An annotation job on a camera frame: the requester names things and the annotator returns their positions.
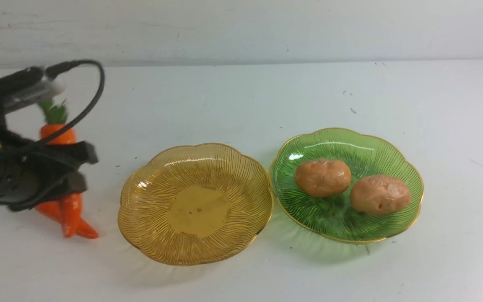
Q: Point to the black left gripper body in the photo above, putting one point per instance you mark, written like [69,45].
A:
[23,182]

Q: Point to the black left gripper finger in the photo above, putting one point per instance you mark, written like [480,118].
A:
[68,184]
[72,155]

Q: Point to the brown potato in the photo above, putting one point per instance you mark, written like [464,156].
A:
[323,178]
[379,195]

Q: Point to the amber ribbed glass plate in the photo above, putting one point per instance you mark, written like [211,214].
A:
[195,205]

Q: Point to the green ribbed glass plate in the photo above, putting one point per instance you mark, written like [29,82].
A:
[333,217]

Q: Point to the wrist camera black silver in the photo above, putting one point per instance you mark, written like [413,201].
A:
[27,87]

